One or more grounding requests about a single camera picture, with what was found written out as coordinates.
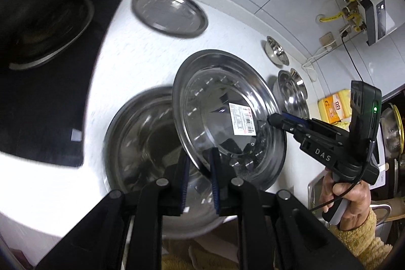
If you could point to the yellow packet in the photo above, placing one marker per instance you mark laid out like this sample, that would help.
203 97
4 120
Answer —
333 107

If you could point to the black cooktop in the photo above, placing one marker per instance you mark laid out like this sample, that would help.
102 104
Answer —
47 105

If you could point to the person's right hand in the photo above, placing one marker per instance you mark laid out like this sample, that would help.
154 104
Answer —
359 203

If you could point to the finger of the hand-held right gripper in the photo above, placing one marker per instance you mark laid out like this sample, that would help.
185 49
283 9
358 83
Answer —
297 119
284 125

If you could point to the brass pipe fittings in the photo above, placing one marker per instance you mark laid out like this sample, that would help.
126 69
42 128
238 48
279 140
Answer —
354 18

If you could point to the yellow fleece clothing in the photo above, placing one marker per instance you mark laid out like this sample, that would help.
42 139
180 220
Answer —
177 257

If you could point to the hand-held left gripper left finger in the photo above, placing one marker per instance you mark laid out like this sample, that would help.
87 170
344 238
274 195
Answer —
183 187

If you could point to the medium steel bowl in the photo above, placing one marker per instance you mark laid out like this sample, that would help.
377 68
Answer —
299 80

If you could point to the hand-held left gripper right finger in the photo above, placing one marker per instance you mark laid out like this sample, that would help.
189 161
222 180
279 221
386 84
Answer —
215 187

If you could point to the plain steel plate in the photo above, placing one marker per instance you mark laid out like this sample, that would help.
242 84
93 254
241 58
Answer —
167 10

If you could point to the wide steel bowl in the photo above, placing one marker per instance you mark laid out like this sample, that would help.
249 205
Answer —
291 99

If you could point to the white box with dark panel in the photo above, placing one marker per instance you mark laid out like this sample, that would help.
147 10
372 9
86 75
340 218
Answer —
381 20

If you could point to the small steel bowl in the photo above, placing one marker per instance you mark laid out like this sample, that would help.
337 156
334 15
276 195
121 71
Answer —
276 50

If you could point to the large steel basin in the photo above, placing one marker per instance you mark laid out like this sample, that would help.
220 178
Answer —
142 137

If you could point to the steel plate with white label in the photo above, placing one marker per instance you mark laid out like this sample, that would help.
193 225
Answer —
218 89

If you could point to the beige wall socket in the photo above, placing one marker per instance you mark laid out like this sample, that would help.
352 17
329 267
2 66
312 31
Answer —
327 40

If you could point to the wall socket with black plug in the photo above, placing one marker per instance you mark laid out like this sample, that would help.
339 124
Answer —
345 30

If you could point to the person's right forearm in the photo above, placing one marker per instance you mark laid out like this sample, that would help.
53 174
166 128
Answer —
364 244

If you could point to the pot lid with gold rim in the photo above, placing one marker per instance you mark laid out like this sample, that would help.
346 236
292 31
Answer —
392 130

